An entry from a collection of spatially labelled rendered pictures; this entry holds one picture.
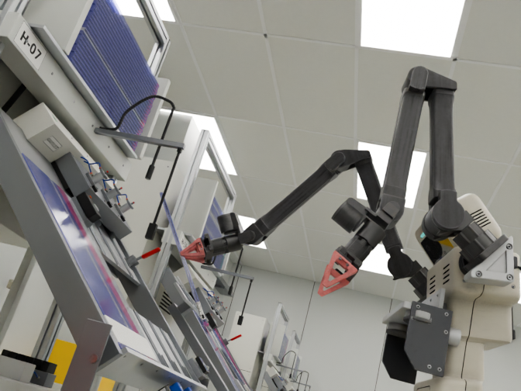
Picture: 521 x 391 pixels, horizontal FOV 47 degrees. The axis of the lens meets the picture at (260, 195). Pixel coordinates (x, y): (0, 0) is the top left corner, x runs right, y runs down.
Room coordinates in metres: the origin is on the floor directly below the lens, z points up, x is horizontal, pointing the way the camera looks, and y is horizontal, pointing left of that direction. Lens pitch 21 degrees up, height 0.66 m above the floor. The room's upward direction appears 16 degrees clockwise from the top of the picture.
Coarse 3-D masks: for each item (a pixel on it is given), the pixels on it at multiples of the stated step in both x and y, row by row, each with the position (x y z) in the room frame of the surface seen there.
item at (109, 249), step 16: (16, 128) 1.37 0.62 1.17; (32, 144) 1.44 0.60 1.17; (32, 160) 1.34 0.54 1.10; (48, 176) 1.42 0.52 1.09; (96, 224) 1.67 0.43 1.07; (96, 240) 1.54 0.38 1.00; (112, 240) 1.80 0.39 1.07; (112, 256) 1.65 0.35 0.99; (112, 272) 1.78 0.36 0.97; (128, 272) 1.75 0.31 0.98
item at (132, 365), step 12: (120, 360) 1.15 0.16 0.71; (132, 360) 1.18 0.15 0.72; (144, 360) 1.22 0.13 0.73; (96, 372) 1.14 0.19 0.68; (108, 372) 1.17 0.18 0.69; (120, 372) 1.21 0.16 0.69; (132, 372) 1.25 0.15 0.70; (144, 372) 1.30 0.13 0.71; (156, 372) 1.34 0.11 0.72; (168, 372) 1.40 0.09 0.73; (132, 384) 1.32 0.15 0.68; (144, 384) 1.38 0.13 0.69; (156, 384) 1.43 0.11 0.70; (168, 384) 1.49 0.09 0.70; (180, 384) 1.55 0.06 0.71; (192, 384) 1.62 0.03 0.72
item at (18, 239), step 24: (0, 72) 1.43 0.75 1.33; (0, 96) 1.47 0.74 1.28; (24, 96) 1.55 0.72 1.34; (0, 192) 1.63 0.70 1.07; (0, 216) 1.67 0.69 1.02; (0, 240) 1.95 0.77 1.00; (24, 240) 1.84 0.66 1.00; (24, 264) 1.91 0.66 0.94; (24, 288) 1.93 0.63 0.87; (0, 312) 1.92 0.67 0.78; (0, 336) 1.92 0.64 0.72
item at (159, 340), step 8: (136, 312) 1.53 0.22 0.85; (136, 320) 1.48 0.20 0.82; (144, 320) 1.58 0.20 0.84; (144, 328) 1.52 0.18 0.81; (152, 328) 1.61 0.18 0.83; (152, 336) 1.56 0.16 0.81; (160, 336) 1.68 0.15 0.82; (168, 336) 1.80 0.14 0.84; (152, 344) 1.49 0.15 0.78; (160, 344) 1.60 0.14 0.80; (168, 344) 1.71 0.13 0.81; (160, 352) 1.55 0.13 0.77; (168, 352) 1.65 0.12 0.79; (176, 352) 1.77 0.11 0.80; (160, 360) 1.48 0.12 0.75; (168, 360) 1.59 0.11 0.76; (176, 360) 1.70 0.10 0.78; (176, 368) 1.58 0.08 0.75; (184, 368) 1.69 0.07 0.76
